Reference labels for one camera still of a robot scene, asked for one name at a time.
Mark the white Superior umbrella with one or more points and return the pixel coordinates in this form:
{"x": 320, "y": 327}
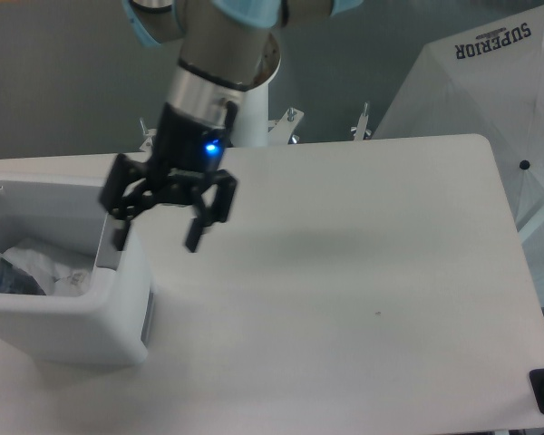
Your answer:
{"x": 488, "y": 81}

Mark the white mounting bracket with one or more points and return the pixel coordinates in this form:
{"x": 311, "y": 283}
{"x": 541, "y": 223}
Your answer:
{"x": 283, "y": 131}
{"x": 148, "y": 135}

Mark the clear plastic water bottle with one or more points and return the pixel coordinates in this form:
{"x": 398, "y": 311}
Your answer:
{"x": 14, "y": 281}

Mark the white middle mounting bracket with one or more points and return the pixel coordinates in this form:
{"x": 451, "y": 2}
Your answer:
{"x": 283, "y": 131}

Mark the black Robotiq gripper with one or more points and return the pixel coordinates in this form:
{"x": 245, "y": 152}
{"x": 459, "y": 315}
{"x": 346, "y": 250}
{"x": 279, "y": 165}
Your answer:
{"x": 183, "y": 166}

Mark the white left mounting bracket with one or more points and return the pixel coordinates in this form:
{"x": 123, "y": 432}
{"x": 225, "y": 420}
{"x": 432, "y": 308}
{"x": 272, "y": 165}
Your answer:
{"x": 148, "y": 135}

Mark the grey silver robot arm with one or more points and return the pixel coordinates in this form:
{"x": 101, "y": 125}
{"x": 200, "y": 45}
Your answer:
{"x": 221, "y": 59}

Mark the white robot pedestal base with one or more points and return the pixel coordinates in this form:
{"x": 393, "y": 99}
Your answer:
{"x": 251, "y": 126}

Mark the metal right clamp bolt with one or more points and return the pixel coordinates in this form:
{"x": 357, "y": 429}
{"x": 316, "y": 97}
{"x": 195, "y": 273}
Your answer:
{"x": 360, "y": 131}

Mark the clear plastic wrapper bag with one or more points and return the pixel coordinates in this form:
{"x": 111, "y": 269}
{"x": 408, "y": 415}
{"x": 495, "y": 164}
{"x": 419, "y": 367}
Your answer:
{"x": 60, "y": 272}

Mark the white plastic trash can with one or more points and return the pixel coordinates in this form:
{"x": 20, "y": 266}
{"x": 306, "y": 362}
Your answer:
{"x": 108, "y": 325}

